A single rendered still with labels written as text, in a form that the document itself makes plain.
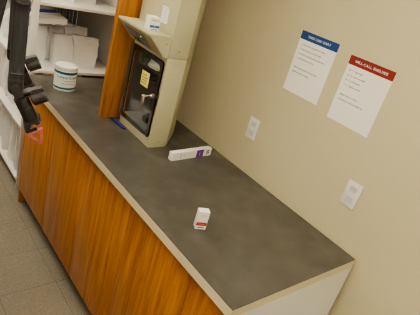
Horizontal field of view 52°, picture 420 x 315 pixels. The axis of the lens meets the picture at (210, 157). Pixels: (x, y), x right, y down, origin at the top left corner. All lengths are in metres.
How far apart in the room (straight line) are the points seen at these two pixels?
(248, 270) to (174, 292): 0.31
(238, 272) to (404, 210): 0.68
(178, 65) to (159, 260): 0.92
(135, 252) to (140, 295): 0.18
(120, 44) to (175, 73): 0.39
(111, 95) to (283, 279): 1.38
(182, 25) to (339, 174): 0.96
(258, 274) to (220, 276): 0.15
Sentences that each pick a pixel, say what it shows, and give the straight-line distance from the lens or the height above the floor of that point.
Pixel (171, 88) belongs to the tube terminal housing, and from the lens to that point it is 2.13.
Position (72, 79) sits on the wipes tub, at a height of 1.02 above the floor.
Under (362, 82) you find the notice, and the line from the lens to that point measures 1.86.
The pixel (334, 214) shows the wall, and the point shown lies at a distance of 1.97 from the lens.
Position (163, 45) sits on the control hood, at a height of 1.47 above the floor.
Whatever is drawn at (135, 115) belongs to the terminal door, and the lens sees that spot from 2.28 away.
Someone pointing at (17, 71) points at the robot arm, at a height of 1.29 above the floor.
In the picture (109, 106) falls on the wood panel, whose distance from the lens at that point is 2.45.
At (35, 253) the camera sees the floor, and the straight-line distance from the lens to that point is 2.91.
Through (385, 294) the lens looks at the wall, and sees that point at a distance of 1.93.
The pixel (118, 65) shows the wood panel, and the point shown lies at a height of 1.24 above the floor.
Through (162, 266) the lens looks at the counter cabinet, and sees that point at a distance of 1.72.
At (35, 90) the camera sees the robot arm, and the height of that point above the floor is 1.21.
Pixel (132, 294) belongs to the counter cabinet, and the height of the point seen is 0.51.
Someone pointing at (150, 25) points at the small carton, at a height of 1.53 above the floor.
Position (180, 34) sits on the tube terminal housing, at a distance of 2.06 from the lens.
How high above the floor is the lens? 1.88
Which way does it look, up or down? 24 degrees down
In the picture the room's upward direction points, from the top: 17 degrees clockwise
